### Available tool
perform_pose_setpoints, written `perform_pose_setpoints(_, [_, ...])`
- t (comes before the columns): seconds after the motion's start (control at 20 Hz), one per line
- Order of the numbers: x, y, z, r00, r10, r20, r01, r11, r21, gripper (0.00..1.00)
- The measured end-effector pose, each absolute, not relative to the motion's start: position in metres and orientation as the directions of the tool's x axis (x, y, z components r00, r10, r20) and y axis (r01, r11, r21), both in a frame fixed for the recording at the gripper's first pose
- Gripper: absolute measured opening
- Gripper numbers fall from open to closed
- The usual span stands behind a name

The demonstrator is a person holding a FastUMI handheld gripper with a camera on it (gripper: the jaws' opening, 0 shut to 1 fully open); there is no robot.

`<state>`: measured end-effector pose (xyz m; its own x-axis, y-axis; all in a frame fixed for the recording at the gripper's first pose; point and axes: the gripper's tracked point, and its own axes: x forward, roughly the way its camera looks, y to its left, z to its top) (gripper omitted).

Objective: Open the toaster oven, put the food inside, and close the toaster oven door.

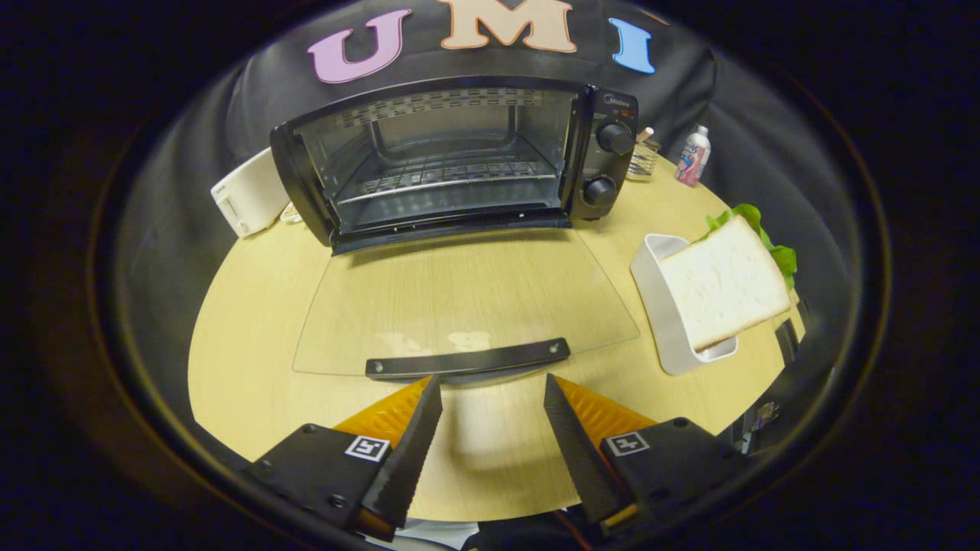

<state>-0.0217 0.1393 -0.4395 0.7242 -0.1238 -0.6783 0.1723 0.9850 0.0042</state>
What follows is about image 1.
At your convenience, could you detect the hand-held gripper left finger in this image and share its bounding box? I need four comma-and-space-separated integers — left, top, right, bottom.
245, 373, 444, 541

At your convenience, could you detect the small clear glass holder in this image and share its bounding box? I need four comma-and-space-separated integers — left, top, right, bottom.
626, 126, 661, 182

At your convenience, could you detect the white pop-up toaster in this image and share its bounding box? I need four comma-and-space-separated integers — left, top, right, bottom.
211, 147, 292, 238

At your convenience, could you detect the white rectangular tray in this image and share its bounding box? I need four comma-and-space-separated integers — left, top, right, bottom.
629, 233, 740, 377

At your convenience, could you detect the black table edge bracket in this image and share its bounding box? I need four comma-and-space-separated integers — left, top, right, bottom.
775, 318, 802, 365

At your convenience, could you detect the black toaster oven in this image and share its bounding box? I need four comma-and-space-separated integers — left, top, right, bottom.
269, 75, 641, 381

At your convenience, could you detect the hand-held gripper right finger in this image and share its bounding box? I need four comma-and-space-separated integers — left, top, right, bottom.
543, 373, 755, 536

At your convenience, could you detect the black backdrop cloth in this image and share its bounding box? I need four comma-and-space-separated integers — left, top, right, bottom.
115, 0, 847, 322

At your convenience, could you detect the white bottle with pink label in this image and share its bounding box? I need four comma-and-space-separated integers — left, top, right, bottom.
675, 125, 711, 188

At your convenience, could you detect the white bread lettuce sandwich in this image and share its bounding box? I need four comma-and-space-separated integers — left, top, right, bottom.
660, 203, 799, 353

